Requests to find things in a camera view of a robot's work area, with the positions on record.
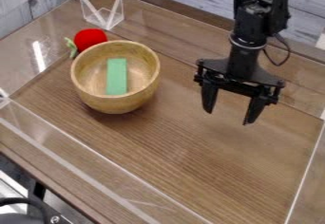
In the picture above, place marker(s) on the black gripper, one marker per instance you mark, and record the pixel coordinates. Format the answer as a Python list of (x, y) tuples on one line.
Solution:
[(239, 74)]

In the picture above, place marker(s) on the green rectangular block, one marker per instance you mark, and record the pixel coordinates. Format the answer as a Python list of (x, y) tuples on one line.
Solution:
[(117, 76)]

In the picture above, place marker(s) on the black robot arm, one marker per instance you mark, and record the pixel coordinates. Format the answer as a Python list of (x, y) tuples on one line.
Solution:
[(260, 20)]

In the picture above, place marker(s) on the brown wooden bowl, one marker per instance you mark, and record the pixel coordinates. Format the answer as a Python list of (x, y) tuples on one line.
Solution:
[(89, 76)]

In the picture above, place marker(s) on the red plush apple toy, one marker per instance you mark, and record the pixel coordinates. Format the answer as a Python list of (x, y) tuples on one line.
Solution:
[(86, 38)]

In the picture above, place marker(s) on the clear acrylic table barrier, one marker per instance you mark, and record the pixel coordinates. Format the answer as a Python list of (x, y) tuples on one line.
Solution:
[(109, 194)]

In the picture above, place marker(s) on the black metal table leg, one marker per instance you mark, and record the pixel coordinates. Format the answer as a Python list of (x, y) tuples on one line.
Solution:
[(40, 191)]

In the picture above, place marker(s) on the clear acrylic corner bracket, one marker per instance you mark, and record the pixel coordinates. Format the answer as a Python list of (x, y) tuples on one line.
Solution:
[(105, 18)]

